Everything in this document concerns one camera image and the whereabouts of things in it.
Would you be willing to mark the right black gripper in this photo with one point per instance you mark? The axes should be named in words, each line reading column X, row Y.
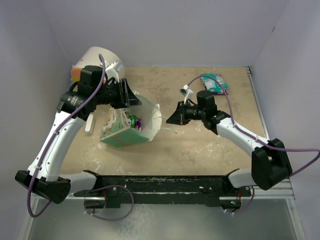
column 181, row 113

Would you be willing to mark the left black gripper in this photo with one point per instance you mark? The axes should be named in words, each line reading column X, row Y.
column 123, row 92

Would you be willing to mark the green fox's candy bag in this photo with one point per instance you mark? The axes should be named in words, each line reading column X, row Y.
column 138, row 125
column 131, row 120

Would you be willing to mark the green floral paper bag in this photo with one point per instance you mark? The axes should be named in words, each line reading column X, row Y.
column 116, row 131

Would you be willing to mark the teal Fox's candy bag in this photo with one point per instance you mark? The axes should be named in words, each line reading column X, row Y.
column 214, row 80

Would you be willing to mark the purple Fox's candy bag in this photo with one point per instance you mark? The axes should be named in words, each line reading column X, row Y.
column 217, row 90

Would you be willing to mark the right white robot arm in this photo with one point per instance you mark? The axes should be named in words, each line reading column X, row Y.
column 269, row 161

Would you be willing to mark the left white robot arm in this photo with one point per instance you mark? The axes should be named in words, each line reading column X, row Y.
column 96, row 86

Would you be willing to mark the small white flat bar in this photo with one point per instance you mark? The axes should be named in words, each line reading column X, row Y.
column 89, row 126

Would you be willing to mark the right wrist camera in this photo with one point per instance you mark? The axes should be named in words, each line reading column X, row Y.
column 186, row 92

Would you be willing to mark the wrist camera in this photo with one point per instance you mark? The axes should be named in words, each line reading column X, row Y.
column 115, row 70
column 186, row 92

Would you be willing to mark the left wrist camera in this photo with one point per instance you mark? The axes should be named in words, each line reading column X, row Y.
column 115, row 70

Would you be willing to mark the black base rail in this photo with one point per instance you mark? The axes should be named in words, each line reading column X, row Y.
column 208, row 190

